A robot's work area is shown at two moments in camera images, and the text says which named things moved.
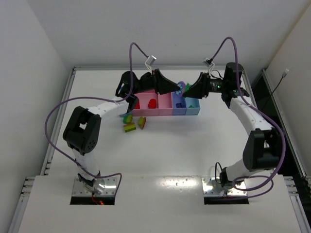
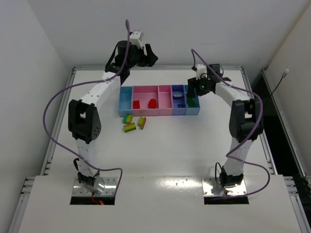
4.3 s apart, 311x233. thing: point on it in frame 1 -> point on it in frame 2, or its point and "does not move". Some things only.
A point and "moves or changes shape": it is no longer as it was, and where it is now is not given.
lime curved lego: (140, 121) does not move
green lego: (188, 86) moves or changes shape
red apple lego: (152, 103) does not move
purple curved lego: (182, 85) moves or changes shape
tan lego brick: (143, 122) does not move
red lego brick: (137, 105) does not move
